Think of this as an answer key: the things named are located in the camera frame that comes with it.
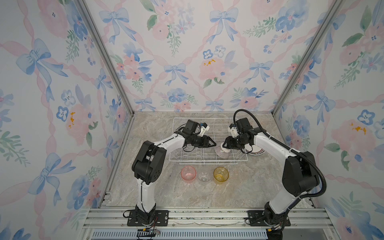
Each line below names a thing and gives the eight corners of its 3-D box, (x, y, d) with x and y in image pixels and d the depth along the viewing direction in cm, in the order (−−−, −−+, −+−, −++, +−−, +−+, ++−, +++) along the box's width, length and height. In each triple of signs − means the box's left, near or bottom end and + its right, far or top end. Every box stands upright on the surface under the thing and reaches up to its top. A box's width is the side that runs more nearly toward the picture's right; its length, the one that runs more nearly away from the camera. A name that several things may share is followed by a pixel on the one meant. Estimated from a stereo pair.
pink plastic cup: (181, 183, 87) (180, 177, 81) (182, 171, 92) (181, 165, 85) (196, 183, 87) (196, 177, 81) (195, 171, 92) (196, 165, 85)
